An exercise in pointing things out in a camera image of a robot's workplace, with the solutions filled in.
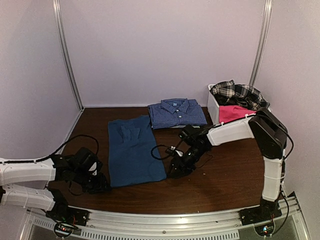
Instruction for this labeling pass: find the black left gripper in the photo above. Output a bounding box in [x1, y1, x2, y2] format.
[73, 167, 112, 195]

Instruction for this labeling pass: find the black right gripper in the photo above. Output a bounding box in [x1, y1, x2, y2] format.
[167, 145, 207, 179]

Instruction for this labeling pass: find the dark blue polo shirt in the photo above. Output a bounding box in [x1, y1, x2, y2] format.
[108, 115, 167, 188]

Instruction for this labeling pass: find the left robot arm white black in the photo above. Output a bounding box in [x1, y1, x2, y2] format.
[0, 147, 112, 222]

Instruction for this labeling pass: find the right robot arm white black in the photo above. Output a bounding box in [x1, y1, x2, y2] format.
[167, 108, 290, 221]

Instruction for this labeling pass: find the white plastic laundry bin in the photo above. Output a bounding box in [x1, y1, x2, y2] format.
[206, 83, 273, 126]

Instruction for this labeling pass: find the blue checked folded shirt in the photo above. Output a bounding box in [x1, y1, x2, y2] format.
[147, 98, 207, 130]

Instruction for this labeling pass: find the pink cloth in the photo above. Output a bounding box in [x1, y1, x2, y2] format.
[218, 105, 256, 123]

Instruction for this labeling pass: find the black white plaid shirt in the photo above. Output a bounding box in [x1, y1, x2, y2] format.
[209, 80, 270, 111]

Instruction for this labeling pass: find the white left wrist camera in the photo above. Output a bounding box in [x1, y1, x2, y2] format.
[89, 162, 98, 176]

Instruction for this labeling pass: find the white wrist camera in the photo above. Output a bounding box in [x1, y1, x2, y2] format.
[165, 146, 184, 157]
[89, 162, 98, 176]

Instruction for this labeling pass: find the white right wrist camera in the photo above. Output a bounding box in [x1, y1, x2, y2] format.
[165, 146, 184, 157]

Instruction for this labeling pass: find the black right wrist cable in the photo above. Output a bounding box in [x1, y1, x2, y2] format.
[151, 143, 176, 161]

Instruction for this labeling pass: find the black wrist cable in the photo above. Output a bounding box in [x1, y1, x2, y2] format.
[0, 134, 100, 166]
[151, 143, 176, 161]

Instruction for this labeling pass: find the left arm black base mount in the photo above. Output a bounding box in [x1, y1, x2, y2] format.
[43, 206, 90, 238]

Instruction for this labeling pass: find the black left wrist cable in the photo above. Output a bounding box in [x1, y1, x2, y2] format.
[0, 134, 100, 166]

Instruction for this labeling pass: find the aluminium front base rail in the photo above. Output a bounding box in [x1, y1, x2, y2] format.
[17, 196, 311, 240]

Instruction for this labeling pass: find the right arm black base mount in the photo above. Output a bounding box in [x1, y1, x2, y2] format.
[239, 203, 282, 238]

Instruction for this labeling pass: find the left aluminium frame post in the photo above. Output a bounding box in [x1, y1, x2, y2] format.
[52, 0, 84, 111]

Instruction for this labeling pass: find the aluminium frame post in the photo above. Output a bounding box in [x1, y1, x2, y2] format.
[249, 0, 273, 87]
[52, 0, 84, 111]

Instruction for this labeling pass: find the right aluminium frame post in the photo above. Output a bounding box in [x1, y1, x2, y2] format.
[249, 0, 273, 87]

